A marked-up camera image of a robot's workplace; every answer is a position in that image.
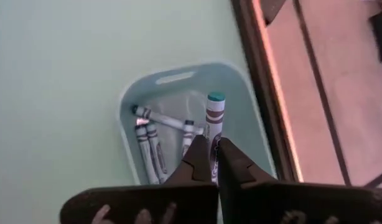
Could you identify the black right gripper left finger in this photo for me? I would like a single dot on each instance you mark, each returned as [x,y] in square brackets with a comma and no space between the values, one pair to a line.
[147,202]

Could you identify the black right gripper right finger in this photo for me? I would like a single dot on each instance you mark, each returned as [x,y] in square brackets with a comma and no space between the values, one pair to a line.
[272,202]

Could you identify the teal crayon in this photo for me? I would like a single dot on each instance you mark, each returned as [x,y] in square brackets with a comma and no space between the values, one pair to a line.
[146,152]
[215,118]
[158,152]
[188,137]

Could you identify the teal plastic bin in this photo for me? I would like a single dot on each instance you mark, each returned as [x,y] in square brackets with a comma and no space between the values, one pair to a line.
[240,109]

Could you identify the markers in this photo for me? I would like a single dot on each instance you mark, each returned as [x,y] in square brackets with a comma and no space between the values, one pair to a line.
[163,119]

